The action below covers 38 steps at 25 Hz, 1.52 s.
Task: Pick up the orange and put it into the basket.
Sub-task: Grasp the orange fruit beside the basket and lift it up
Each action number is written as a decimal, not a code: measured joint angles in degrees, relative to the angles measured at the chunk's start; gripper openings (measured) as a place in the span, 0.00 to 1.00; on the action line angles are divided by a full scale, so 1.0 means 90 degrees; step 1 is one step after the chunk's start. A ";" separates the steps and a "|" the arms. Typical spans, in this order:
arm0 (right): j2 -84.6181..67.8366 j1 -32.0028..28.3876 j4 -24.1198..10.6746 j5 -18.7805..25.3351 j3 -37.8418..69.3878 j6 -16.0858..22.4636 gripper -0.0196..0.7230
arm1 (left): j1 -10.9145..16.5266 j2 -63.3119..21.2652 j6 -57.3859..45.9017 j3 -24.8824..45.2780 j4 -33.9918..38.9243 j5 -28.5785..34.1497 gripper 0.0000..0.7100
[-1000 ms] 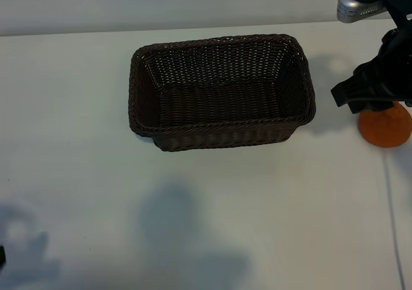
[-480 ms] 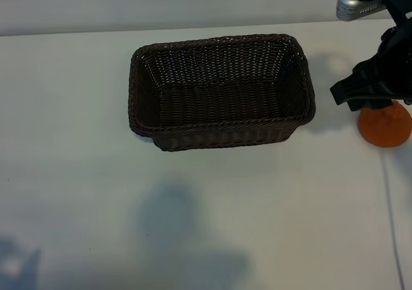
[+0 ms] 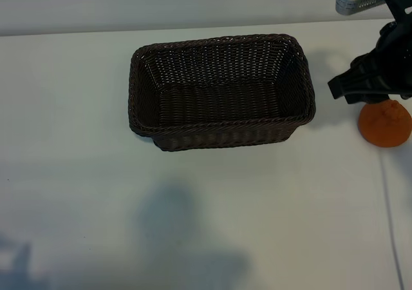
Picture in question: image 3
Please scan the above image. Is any orange fruit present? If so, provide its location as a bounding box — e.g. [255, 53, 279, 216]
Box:
[358, 99, 412, 148]

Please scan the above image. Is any dark brown wicker basket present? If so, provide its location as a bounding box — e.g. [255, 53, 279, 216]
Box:
[128, 34, 317, 153]

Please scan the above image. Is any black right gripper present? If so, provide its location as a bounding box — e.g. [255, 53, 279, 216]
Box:
[326, 19, 412, 106]

